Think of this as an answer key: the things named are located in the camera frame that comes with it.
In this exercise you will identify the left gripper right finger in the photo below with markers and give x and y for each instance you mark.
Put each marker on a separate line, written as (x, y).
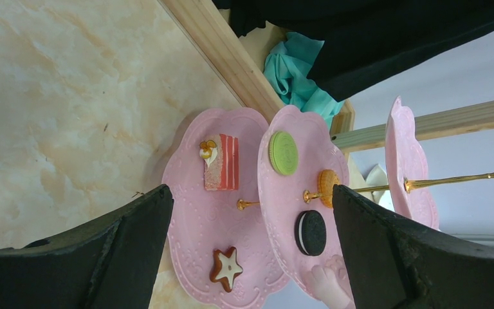
(395, 262)

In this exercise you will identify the red striped cake slice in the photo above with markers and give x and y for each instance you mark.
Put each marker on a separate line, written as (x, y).
(220, 153)

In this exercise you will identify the green macaron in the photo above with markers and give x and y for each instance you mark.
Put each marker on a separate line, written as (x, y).
(283, 153)

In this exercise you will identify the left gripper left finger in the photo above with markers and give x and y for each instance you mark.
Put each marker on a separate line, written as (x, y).
(109, 262)

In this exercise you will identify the pink-tipped metal tongs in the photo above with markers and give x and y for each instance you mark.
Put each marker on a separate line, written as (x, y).
(324, 284)

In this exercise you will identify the black macaron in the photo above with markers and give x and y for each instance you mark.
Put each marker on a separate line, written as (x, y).
(310, 233)

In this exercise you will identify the black t-shirt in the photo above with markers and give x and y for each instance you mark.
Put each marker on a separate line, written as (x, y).
(367, 41)

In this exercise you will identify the wooden clothes rack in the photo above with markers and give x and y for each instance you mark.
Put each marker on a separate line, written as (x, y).
(208, 31)

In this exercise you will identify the brown star cookie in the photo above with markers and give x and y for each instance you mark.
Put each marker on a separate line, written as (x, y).
(226, 268)

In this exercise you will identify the pink three-tier cake stand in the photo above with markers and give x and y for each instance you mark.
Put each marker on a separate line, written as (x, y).
(258, 218)

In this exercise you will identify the teal cloth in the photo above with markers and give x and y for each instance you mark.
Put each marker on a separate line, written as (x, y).
(286, 68)

